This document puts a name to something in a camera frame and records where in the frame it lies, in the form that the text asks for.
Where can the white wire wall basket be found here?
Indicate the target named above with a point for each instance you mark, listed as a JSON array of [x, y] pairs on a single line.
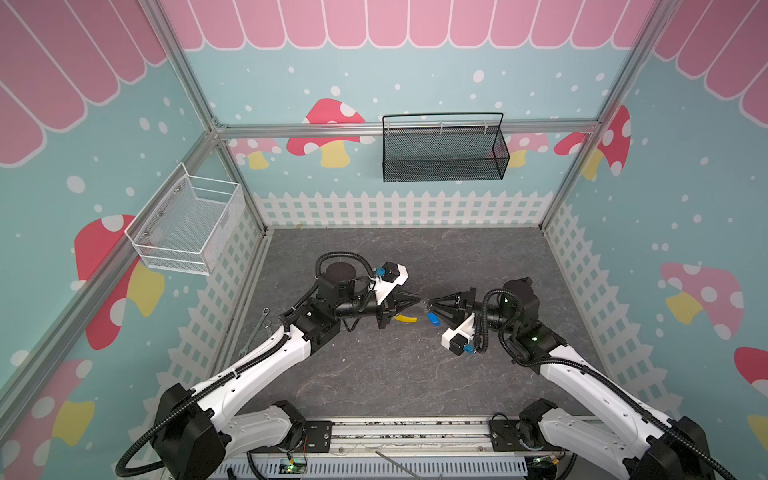
[[187, 224]]

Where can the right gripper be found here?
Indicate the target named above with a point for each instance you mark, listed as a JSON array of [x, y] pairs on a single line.
[[465, 308]]

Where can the black mesh wall basket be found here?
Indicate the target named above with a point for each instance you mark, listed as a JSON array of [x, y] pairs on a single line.
[[438, 147]]

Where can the silver wrench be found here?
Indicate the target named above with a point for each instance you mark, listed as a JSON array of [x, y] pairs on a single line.
[[256, 331]]

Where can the yellow key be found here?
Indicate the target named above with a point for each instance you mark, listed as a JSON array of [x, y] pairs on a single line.
[[405, 319]]

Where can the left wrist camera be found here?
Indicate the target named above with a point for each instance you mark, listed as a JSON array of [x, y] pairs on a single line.
[[388, 277]]

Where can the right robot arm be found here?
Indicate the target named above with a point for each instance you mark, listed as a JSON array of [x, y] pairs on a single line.
[[632, 440]]

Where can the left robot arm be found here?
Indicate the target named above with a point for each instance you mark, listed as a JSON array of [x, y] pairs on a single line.
[[196, 429]]

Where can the blue key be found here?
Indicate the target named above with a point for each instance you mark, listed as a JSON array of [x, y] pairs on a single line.
[[433, 318]]

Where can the white slotted cable duct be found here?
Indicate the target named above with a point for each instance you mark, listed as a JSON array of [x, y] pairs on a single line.
[[377, 467]]

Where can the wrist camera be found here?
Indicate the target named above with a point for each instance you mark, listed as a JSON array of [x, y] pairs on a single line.
[[388, 277], [460, 340]]

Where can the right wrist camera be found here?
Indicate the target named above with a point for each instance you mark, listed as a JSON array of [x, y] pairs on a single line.
[[460, 340]]

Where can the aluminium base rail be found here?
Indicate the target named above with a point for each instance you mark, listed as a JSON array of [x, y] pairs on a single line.
[[408, 435]]

